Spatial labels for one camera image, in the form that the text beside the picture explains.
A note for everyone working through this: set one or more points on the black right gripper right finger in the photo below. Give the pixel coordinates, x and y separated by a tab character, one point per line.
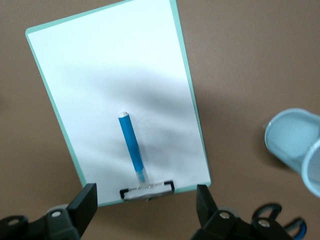
210	220

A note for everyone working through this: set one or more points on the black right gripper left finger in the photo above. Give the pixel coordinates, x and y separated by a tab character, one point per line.
80	207

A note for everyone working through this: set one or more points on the blue marker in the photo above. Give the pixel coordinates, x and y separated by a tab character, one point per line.
130	140

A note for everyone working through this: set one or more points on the green clipboard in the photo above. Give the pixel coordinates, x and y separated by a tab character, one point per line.
145	193

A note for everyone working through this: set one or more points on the light blue mesh cup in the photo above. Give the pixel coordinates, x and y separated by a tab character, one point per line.
287	135

